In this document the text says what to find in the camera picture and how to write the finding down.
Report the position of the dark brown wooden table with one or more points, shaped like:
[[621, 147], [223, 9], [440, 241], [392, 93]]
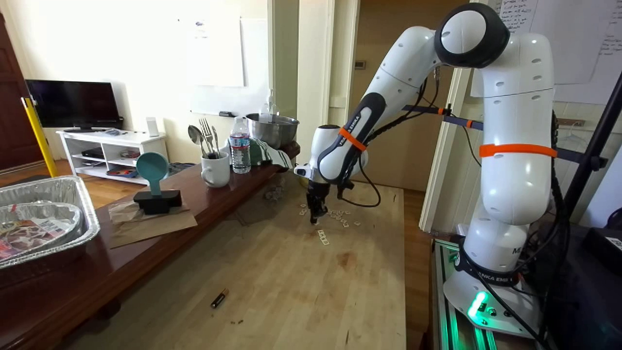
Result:
[[79, 285]]

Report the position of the black equipment box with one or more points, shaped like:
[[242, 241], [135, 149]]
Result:
[[584, 299]]

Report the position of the brown wooden door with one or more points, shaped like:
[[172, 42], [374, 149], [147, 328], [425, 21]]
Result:
[[382, 27]]

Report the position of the yellow stick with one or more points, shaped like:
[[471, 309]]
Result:
[[40, 138]]

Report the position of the crumpled white cloth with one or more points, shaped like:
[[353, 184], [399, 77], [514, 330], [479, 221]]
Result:
[[275, 157]]

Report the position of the white wall board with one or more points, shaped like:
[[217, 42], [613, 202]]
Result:
[[217, 52]]

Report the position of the colourful plate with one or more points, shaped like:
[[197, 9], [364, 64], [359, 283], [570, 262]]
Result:
[[32, 229]]

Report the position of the white ceramic mug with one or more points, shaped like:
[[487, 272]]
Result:
[[217, 171]]

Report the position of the purple bar clamp orange tips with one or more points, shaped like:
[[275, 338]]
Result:
[[464, 122]]

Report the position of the robot base plate green light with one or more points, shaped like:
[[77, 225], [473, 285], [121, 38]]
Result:
[[483, 305]]

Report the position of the black flat screen television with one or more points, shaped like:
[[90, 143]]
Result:
[[75, 104]]

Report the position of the metal fork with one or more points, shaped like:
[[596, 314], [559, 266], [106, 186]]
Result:
[[211, 138]]

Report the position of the white leaning panel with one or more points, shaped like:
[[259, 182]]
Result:
[[448, 169]]

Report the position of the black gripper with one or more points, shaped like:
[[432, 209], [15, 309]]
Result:
[[318, 194]]

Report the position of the brown cardboard sheet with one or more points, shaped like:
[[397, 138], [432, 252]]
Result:
[[156, 227]]

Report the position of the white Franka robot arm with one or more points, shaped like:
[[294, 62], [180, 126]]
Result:
[[518, 182]]

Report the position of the aluminium rail frame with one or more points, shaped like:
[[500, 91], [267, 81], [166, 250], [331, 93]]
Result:
[[452, 318]]

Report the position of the small white box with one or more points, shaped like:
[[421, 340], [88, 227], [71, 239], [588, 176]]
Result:
[[153, 126]]

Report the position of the aluminium foil tray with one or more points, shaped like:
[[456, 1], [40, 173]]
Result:
[[79, 215]]

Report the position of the white television shelf unit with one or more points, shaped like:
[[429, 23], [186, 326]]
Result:
[[114, 155]]

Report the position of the clear plastic water bottle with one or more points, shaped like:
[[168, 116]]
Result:
[[240, 151]]

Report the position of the black tripod pole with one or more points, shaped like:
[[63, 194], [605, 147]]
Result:
[[594, 149]]

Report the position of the black rectangular base block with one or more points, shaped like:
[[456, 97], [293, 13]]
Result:
[[158, 202]]

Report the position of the metal spoon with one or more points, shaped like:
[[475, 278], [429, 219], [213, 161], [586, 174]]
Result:
[[195, 136]]

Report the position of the dark brown wooden cabinet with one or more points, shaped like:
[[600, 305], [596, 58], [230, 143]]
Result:
[[13, 104]]

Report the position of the metal cooking pot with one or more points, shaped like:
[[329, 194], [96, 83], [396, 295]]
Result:
[[279, 130]]

